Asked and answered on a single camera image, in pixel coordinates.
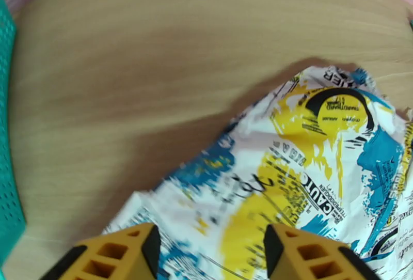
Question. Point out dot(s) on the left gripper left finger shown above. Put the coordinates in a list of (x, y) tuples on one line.
[(129, 256)]

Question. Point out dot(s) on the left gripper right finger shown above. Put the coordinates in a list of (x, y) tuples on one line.
[(306, 256)]

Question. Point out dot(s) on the white yellow blue printed garment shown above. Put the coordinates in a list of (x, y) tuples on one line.
[(290, 166)]

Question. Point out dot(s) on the teal plastic basket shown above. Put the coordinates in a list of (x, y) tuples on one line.
[(8, 159)]

